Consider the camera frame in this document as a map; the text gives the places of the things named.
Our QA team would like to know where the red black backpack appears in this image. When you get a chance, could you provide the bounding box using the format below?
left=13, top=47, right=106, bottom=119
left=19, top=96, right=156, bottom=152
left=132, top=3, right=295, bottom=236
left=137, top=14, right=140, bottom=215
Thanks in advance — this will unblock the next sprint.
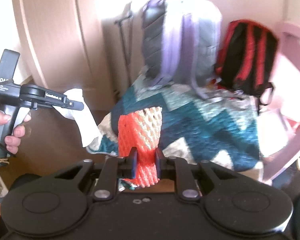
left=215, top=20, right=279, bottom=106

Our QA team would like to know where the orange foam fruit net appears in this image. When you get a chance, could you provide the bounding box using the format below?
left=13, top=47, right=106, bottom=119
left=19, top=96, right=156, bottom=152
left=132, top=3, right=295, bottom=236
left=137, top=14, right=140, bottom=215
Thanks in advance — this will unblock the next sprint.
left=117, top=107, right=162, bottom=187

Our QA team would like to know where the pink desk chair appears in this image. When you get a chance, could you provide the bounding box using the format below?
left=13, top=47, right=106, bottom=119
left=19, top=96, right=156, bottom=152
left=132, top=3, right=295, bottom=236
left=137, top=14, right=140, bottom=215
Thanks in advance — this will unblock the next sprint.
left=257, top=22, right=300, bottom=183

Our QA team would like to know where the beige wooden door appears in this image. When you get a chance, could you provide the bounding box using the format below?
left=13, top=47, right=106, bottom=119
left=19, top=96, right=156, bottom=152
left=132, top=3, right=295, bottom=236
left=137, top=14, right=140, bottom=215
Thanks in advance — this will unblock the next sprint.
left=12, top=0, right=115, bottom=111

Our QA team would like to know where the person's left hand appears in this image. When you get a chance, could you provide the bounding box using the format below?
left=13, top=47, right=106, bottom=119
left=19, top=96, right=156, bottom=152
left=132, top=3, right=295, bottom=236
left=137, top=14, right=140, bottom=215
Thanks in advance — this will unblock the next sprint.
left=0, top=111, right=31, bottom=155

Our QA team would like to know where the teal zigzag knitted blanket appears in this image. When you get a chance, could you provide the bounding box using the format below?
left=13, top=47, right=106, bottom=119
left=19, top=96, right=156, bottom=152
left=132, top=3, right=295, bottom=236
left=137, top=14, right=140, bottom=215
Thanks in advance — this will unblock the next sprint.
left=87, top=75, right=264, bottom=180

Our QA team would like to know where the purple grey backpack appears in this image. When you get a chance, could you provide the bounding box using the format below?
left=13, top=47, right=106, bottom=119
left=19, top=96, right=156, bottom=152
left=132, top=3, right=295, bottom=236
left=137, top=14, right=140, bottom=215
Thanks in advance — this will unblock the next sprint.
left=142, top=0, right=222, bottom=100

